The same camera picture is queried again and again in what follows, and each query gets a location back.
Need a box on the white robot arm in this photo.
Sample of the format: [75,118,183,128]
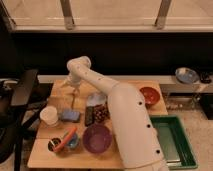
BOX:
[67,56,169,171]

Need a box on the orange carrot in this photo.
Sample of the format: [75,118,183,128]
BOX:
[53,126,77,153]

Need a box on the bunch of red grapes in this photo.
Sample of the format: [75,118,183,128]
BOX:
[93,105,110,123]

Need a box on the silver fork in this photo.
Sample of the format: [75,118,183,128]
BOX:
[71,91,76,109]

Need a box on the green plastic tray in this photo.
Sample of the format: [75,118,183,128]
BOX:
[151,115,198,170]

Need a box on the light blue plate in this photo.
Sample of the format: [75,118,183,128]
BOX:
[86,92,107,106]

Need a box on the black office chair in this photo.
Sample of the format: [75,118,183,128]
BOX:
[0,69,47,171]

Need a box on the dark chocolate bar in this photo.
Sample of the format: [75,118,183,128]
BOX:
[85,106,94,126]

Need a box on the small metal can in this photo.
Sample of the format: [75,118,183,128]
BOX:
[48,138,61,152]

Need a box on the small blue bowl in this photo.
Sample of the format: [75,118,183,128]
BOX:
[66,134,79,149]

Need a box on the purple bowl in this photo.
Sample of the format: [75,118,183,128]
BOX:
[82,124,112,154]

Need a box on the blue sponge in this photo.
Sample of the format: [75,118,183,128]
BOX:
[60,110,80,122]

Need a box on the orange red bowl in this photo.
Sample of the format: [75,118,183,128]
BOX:
[140,87,160,106]

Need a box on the white cup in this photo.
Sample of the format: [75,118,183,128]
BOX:
[40,106,59,126]

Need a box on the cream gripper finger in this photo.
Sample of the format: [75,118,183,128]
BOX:
[73,88,79,95]

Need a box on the grey bowl on ledge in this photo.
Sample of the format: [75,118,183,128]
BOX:
[175,67,199,84]

